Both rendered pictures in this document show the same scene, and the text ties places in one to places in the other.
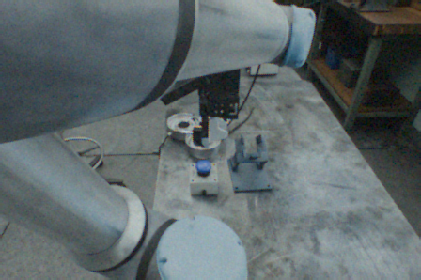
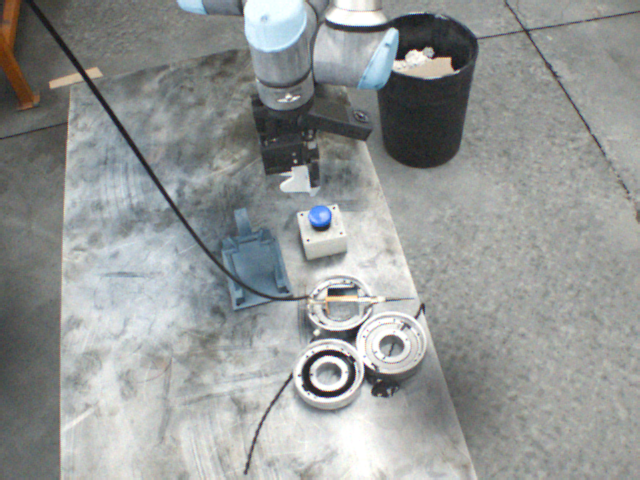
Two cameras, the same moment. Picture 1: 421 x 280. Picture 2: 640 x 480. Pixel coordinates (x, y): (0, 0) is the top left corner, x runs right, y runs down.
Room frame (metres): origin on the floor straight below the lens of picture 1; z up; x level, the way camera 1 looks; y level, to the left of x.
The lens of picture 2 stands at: (1.31, -0.03, 1.79)
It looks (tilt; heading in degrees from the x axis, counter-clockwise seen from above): 53 degrees down; 177
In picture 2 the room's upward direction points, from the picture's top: 8 degrees counter-clockwise
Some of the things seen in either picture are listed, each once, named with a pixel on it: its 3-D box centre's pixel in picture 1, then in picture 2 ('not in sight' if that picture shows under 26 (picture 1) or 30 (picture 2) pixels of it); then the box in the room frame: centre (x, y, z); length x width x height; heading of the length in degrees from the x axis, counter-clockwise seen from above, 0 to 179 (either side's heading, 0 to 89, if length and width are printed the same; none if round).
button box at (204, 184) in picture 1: (203, 179); (321, 229); (0.55, 0.01, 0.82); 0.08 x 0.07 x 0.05; 2
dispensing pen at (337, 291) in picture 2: (193, 133); (359, 298); (0.72, 0.04, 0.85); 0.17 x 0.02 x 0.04; 80
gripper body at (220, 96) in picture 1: (217, 88); (287, 127); (0.56, -0.02, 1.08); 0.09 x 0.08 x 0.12; 91
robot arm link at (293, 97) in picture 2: not in sight; (285, 85); (0.56, -0.01, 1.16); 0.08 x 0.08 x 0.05
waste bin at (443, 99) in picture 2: not in sight; (422, 94); (-0.40, 0.45, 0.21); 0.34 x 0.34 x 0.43
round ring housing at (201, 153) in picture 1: (203, 144); (340, 307); (0.71, 0.01, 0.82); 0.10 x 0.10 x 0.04
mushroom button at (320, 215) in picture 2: (203, 171); (321, 222); (0.56, 0.01, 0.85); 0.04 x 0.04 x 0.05
